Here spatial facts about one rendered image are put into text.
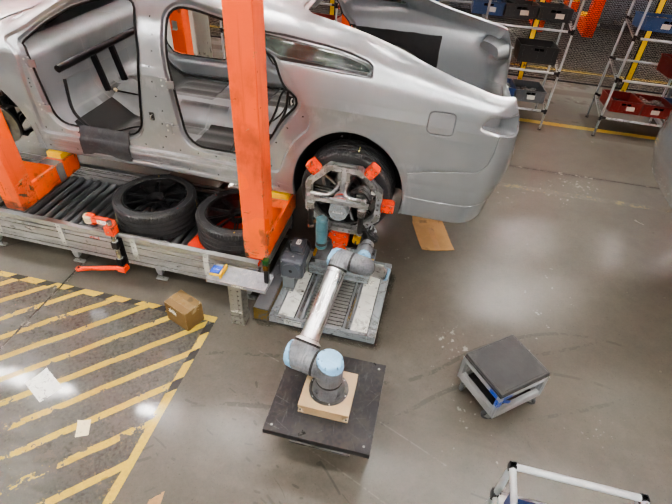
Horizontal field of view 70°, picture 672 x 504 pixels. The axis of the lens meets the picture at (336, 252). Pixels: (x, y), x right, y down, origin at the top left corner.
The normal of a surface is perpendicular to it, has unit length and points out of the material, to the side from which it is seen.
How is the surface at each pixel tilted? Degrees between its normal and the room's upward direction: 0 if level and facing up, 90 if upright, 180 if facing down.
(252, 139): 90
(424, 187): 90
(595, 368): 0
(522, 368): 0
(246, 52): 90
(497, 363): 0
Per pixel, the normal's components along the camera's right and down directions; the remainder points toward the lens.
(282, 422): 0.05, -0.76
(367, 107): -0.24, 0.62
